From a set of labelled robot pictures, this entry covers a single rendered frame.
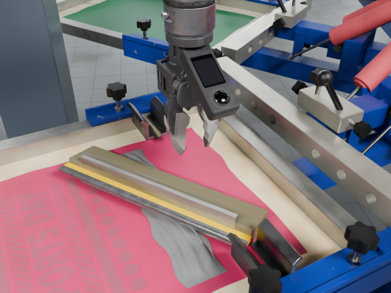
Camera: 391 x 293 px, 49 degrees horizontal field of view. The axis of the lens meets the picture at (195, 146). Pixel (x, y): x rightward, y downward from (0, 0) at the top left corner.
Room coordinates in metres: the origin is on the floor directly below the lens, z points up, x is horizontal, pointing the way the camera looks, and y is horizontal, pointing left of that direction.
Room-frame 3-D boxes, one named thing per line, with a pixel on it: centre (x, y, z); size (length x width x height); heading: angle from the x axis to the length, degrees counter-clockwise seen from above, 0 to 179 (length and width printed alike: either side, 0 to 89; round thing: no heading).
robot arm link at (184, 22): (0.61, 0.01, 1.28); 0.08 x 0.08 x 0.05
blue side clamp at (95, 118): (0.86, 0.10, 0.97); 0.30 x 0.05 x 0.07; 117
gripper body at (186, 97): (0.62, 0.01, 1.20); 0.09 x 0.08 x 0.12; 27
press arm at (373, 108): (0.76, -0.31, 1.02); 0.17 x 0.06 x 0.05; 117
